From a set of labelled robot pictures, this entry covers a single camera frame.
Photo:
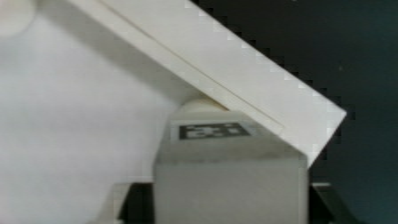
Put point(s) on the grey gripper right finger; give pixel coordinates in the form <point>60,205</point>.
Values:
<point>327,209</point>

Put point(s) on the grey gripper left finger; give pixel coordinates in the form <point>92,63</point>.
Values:
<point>128,206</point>

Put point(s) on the white leg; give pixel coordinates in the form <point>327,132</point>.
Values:
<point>229,171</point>

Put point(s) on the white square table top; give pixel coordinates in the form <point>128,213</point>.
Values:
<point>107,62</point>

